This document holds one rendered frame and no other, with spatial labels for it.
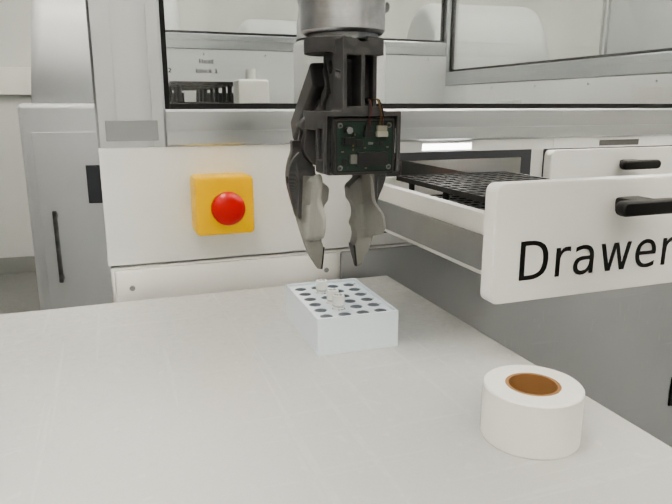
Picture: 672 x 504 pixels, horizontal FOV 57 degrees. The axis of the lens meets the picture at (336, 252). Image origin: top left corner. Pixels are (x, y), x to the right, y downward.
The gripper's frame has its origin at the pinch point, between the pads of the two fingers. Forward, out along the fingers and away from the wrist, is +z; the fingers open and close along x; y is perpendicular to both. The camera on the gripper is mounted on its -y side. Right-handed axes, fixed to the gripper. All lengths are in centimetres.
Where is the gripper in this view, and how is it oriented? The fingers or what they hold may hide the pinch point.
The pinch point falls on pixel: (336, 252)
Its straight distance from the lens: 61.8
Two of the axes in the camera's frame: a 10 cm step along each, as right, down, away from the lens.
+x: 9.5, -0.7, 3.1
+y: 3.2, 2.2, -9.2
